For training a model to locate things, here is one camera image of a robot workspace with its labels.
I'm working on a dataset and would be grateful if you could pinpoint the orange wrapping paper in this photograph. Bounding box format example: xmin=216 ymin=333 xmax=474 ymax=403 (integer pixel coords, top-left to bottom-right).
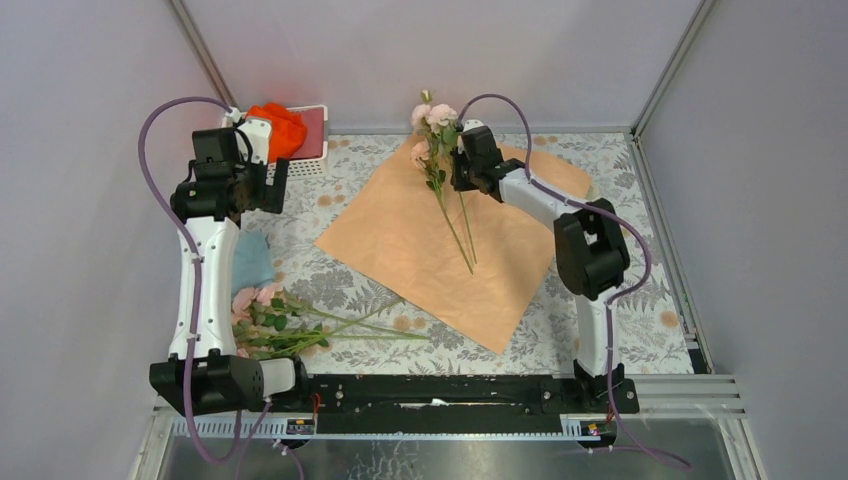
xmin=315 ymin=135 xmax=554 ymax=354

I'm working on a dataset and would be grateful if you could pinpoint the cream ribbon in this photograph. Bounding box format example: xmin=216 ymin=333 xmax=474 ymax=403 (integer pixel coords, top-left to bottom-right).
xmin=585 ymin=185 xmax=602 ymax=202

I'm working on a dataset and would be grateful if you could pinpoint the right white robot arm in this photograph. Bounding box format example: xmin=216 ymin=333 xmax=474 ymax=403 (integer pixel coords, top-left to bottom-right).
xmin=452 ymin=120 xmax=630 ymax=412

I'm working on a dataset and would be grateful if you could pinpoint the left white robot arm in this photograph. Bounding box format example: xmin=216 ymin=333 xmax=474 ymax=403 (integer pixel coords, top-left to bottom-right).
xmin=149 ymin=116 xmax=311 ymax=415

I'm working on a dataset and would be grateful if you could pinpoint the pink fake flower bunch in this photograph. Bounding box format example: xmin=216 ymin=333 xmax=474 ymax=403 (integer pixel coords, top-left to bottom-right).
xmin=231 ymin=283 xmax=426 ymax=360

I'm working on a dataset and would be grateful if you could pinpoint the white perforated plastic basket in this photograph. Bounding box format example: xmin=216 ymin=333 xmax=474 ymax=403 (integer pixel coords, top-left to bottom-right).
xmin=221 ymin=102 xmax=329 ymax=179

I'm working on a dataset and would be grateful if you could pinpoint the dark red cloth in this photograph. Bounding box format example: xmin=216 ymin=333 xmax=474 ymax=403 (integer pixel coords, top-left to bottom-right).
xmin=294 ymin=106 xmax=325 ymax=160

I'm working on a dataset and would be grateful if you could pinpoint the orange cloth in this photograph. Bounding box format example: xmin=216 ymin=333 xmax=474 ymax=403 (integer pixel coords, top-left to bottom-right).
xmin=247 ymin=102 xmax=308 ymax=163

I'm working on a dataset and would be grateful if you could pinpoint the light blue towel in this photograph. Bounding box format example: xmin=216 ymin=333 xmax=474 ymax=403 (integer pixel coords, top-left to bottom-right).
xmin=231 ymin=230 xmax=276 ymax=299

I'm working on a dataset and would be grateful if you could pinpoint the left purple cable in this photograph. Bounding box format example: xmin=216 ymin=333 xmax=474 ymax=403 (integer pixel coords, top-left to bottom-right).
xmin=137 ymin=96 xmax=307 ymax=480

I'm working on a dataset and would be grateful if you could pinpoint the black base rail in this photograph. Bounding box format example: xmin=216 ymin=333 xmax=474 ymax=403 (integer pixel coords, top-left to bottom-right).
xmin=271 ymin=374 xmax=640 ymax=435

